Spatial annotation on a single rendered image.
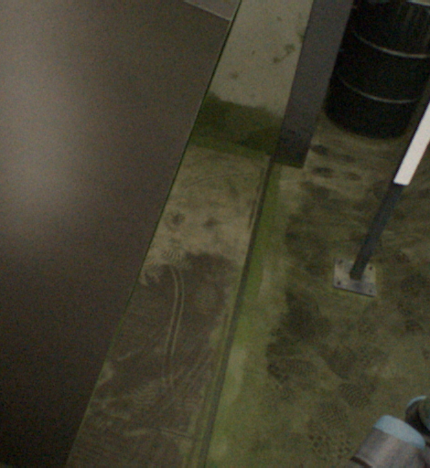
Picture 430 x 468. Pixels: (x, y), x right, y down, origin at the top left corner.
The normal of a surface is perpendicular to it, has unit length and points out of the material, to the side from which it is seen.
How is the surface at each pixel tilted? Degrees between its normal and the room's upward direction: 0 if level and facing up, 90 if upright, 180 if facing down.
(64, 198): 90
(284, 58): 90
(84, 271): 90
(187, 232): 0
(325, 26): 90
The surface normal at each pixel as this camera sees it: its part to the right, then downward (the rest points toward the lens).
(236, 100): -0.20, 0.66
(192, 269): 0.13, -0.72
